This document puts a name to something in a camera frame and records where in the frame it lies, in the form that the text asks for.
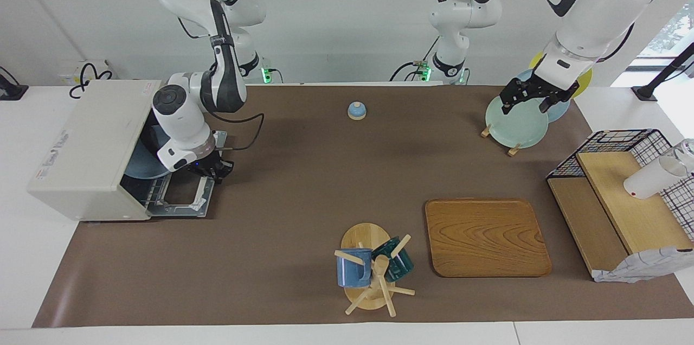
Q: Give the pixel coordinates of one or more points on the white toaster oven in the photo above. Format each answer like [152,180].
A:
[87,144]

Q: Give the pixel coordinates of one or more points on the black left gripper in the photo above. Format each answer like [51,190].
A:
[542,91]

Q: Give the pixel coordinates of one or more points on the wooden plate rack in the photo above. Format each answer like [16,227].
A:
[514,151]

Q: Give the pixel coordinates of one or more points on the yellow plate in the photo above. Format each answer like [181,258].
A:
[584,82]

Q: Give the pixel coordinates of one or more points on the pale blue racked plate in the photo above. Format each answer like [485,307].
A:
[559,112]

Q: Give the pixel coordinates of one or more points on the black slanted stand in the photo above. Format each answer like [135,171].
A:
[667,71]

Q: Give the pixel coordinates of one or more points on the wooden mug tree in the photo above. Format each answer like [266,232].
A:
[364,236]

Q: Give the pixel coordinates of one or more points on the oven door with glass window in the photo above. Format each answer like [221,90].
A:
[179,209]

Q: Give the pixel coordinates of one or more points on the wooden serving tray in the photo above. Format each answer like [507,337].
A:
[485,236]

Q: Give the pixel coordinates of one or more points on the small blue dome lid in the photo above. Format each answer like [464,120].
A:
[357,112]

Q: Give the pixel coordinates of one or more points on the brown table mat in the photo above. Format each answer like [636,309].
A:
[325,198]

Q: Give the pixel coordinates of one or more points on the clear glass cup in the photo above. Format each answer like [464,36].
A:
[687,151]

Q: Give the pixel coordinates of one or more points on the dark green mug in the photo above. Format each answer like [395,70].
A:
[401,266]

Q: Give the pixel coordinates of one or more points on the mint green plate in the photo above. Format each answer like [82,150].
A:
[518,128]

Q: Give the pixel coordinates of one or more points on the light blue plate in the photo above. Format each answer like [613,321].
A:
[138,166]

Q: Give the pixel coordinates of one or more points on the blue mug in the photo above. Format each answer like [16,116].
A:
[349,274]

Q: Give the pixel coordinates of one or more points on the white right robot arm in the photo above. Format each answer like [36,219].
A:
[179,112]

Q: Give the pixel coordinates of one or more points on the white wall socket box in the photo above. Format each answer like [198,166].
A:
[68,75]

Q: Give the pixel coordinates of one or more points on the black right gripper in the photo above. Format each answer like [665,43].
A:
[206,165]

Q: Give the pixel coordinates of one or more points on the white cup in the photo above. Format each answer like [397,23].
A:
[650,179]

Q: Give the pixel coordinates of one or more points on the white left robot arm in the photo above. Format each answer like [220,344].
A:
[591,3]

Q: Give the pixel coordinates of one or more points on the wooden stepped shelf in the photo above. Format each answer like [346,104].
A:
[634,215]

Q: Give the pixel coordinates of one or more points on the grey patterned cloth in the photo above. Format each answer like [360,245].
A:
[640,266]

